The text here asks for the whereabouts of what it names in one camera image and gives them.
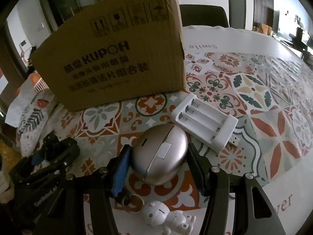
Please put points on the silver egg-shaped device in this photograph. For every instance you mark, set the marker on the silver egg-shaped device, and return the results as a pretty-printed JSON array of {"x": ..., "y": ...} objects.
[{"x": 161, "y": 156}]

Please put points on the dark interior door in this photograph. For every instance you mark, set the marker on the dark interior door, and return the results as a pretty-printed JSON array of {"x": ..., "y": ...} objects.
[{"x": 236, "y": 2}]

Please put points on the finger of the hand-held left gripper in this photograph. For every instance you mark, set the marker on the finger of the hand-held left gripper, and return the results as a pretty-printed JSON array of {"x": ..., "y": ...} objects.
[{"x": 36, "y": 157}]

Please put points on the patterned table runner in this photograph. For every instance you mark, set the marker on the patterned table runner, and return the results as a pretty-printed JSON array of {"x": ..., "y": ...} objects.
[{"x": 244, "y": 90}]

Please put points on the floral fabric tissue pouch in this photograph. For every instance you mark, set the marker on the floral fabric tissue pouch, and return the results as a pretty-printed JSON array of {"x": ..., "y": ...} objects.
[{"x": 34, "y": 120}]

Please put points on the dark glass sliding door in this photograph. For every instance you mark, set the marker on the dark glass sliding door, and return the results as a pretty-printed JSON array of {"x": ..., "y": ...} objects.
[{"x": 63, "y": 0}]

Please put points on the dark dining chair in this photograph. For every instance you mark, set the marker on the dark dining chair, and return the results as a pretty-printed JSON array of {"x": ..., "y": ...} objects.
[{"x": 203, "y": 14}]

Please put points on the white fruit basket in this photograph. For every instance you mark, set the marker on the white fruit basket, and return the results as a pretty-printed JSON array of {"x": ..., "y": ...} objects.
[{"x": 40, "y": 84}]

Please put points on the white battery charger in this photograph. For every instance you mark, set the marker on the white battery charger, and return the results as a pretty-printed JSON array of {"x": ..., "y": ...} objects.
[{"x": 220, "y": 129}]

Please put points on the dark slatted wall panel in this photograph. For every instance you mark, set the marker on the dark slatted wall panel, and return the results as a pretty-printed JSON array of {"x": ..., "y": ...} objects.
[{"x": 265, "y": 5}]

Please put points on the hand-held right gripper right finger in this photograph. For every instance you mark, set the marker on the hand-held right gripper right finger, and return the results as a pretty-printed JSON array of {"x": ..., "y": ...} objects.
[{"x": 196, "y": 169}]

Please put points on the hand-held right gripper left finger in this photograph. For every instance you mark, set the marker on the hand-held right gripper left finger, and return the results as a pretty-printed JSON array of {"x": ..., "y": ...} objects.
[{"x": 121, "y": 170}]

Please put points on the brown cardboard box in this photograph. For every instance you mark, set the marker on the brown cardboard box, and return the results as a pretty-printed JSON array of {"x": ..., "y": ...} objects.
[{"x": 110, "y": 61}]

